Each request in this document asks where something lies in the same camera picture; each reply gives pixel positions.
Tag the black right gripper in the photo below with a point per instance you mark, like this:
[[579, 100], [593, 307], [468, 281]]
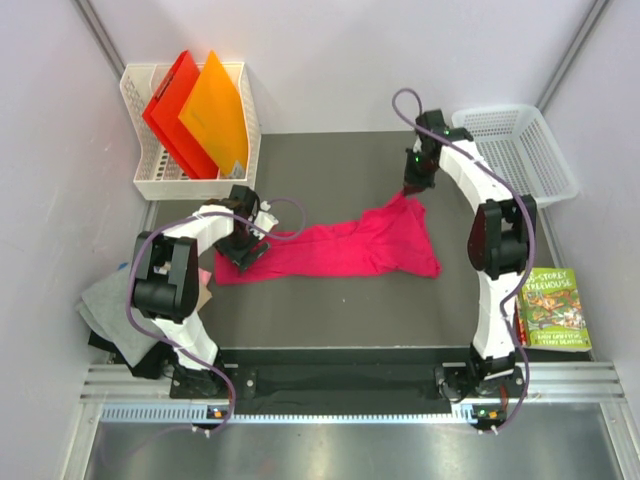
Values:
[[411, 184]]

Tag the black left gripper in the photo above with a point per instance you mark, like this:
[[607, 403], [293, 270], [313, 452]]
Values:
[[242, 259]]

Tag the pink red t shirt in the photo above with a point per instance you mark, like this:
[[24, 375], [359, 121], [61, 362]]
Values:
[[383, 240]]

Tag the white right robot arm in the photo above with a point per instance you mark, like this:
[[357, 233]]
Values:
[[500, 246]]

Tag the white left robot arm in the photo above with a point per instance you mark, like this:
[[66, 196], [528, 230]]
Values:
[[166, 282]]

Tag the brown folded cloth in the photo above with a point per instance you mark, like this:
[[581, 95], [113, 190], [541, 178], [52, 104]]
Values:
[[204, 297]]

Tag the white plastic mesh basket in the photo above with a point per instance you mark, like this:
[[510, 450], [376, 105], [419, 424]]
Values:
[[519, 146]]

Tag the white file organizer rack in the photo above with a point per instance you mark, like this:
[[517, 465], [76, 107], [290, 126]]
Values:
[[158, 177]]

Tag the orange plastic folder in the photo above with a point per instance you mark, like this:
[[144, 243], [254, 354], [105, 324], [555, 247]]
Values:
[[213, 114]]

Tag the grey folded t shirt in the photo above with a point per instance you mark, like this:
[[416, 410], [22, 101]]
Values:
[[102, 307]]

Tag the red plastic folder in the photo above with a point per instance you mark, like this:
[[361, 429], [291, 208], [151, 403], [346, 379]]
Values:
[[162, 117]]

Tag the green treehouse book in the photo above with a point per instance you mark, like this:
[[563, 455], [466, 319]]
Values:
[[549, 312]]

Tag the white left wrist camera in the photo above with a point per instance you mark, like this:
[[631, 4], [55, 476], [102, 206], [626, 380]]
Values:
[[264, 221]]

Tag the aluminium front rail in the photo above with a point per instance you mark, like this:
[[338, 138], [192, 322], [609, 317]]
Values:
[[124, 399]]

